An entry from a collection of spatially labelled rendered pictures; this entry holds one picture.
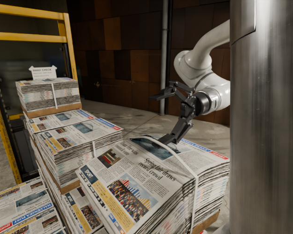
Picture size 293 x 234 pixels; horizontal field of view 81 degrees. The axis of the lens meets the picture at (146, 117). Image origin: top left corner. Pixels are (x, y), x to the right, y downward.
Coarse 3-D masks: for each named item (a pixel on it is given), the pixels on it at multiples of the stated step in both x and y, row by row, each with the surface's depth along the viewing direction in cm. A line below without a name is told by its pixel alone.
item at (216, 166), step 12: (168, 144) 59; (180, 144) 61; (192, 144) 64; (180, 156) 51; (192, 156) 52; (204, 156) 53; (216, 156) 55; (204, 168) 45; (216, 168) 49; (228, 168) 55; (204, 180) 46; (216, 180) 51; (204, 192) 48; (216, 192) 53; (204, 204) 48; (216, 204) 55; (204, 216) 51
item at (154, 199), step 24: (120, 144) 58; (96, 168) 50; (120, 168) 48; (144, 168) 46; (96, 192) 42; (120, 192) 41; (144, 192) 39; (168, 192) 38; (120, 216) 35; (144, 216) 34; (168, 216) 39
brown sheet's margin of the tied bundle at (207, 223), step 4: (212, 216) 55; (216, 216) 58; (208, 220) 54; (212, 220) 56; (216, 220) 59; (200, 224) 50; (204, 224) 52; (208, 224) 55; (196, 228) 50; (200, 228) 51; (204, 228) 54; (196, 232) 50; (200, 232) 52
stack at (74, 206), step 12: (48, 180) 107; (72, 192) 86; (60, 204) 90; (72, 204) 79; (84, 204) 79; (60, 216) 111; (72, 216) 74; (84, 216) 73; (96, 216) 73; (72, 228) 78; (84, 228) 68; (96, 228) 68
